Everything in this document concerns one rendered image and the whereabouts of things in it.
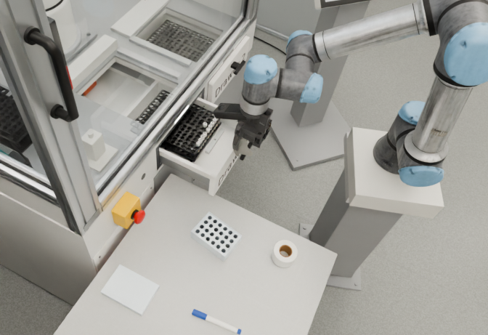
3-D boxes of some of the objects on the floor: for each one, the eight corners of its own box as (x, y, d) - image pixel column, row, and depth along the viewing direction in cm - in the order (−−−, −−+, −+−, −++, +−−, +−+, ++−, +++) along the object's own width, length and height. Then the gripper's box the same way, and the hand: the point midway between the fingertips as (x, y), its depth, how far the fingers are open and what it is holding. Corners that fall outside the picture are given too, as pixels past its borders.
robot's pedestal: (357, 232, 226) (423, 142, 165) (360, 291, 208) (435, 212, 147) (299, 224, 225) (343, 128, 165) (296, 281, 207) (346, 198, 146)
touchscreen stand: (362, 151, 258) (446, -2, 177) (293, 171, 244) (350, 14, 163) (321, 90, 284) (378, -68, 203) (257, 105, 270) (290, -58, 188)
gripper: (262, 127, 115) (251, 173, 132) (279, 100, 122) (266, 147, 139) (232, 114, 117) (226, 160, 134) (250, 88, 123) (242, 136, 140)
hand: (239, 147), depth 136 cm, fingers closed on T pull, 3 cm apart
